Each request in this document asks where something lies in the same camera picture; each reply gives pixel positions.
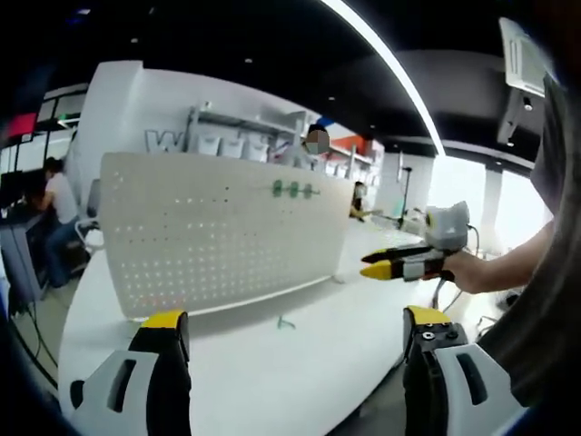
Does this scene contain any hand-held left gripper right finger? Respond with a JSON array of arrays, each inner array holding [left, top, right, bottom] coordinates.
[[402, 305, 530, 436]]

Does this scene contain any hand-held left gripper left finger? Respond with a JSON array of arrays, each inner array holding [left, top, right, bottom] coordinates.
[[67, 310, 192, 436]]

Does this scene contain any white perforated mounting plate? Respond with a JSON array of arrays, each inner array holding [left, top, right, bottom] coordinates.
[[98, 152, 358, 319]]

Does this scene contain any person's right hand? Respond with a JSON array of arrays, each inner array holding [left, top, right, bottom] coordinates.
[[446, 249, 486, 295]]

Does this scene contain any black tripod stand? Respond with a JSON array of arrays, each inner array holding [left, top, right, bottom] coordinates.
[[398, 165, 413, 224]]

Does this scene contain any white storage shelving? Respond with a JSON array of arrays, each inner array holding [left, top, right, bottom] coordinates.
[[326, 135, 385, 185]]

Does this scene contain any long curved ceiling light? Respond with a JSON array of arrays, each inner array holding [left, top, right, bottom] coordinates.
[[320, 0, 446, 158]]

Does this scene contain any grey desk cabinet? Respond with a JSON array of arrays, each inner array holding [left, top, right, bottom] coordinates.
[[0, 211, 49, 303]]

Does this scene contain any white ceiling air conditioner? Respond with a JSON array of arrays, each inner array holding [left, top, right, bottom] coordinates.
[[497, 16, 553, 97]]

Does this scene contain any grey metal shelf rack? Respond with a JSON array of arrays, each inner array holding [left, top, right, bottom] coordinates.
[[188, 102, 319, 164]]

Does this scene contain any white square pillar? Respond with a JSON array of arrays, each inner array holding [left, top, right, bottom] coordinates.
[[67, 61, 146, 183]]

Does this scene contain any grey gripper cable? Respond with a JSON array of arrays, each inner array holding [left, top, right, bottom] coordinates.
[[430, 276, 467, 312]]

